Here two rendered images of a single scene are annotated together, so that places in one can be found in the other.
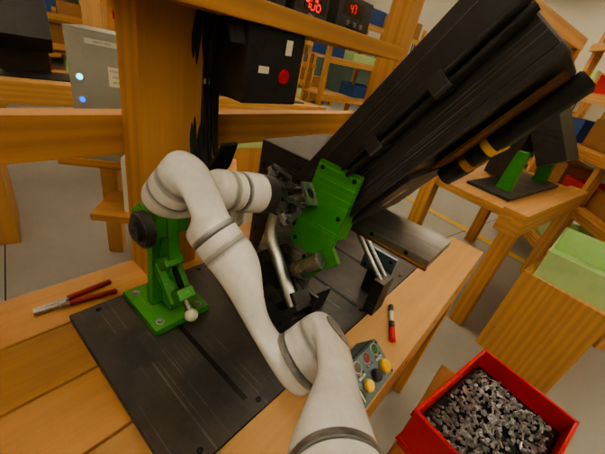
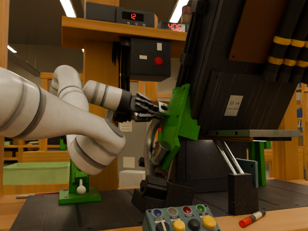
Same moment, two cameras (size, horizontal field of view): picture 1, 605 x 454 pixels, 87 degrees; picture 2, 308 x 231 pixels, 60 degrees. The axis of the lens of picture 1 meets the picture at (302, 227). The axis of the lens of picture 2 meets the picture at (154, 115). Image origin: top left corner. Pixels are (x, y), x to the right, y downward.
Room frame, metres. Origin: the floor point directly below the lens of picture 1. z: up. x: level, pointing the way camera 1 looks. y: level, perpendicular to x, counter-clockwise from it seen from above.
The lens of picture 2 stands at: (-0.06, -0.49, 1.12)
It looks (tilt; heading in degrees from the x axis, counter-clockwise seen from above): 4 degrees up; 37
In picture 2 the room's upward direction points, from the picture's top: straight up
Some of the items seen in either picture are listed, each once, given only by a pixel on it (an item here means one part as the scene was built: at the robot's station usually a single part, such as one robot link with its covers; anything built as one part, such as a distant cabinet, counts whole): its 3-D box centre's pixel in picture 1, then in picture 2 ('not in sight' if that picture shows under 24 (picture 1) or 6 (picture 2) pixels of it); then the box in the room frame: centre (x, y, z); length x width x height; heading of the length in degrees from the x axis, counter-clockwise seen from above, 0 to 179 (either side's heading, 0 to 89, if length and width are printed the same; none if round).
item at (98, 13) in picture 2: not in sight; (103, 16); (0.66, 0.30, 1.60); 0.15 x 0.07 x 0.07; 145
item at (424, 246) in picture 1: (370, 219); (230, 134); (0.79, -0.18, 1.11); 0.39 x 0.16 x 0.03; 55
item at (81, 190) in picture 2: (187, 306); (80, 184); (0.49, 0.20, 0.96); 0.06 x 0.03 x 0.06; 55
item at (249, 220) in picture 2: (391, 322); (253, 217); (0.64, -0.28, 0.91); 0.13 x 0.02 x 0.02; 173
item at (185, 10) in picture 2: not in sight; (186, 11); (1.05, 0.13, 1.71); 0.05 x 0.05 x 0.04
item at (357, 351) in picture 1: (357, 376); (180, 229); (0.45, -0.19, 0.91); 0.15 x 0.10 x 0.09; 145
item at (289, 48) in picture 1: (257, 63); (146, 60); (0.81, 0.19, 1.43); 0.17 x 0.12 x 0.15; 145
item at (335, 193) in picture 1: (331, 208); (182, 118); (0.68, -0.06, 1.17); 0.13 x 0.12 x 0.20; 145
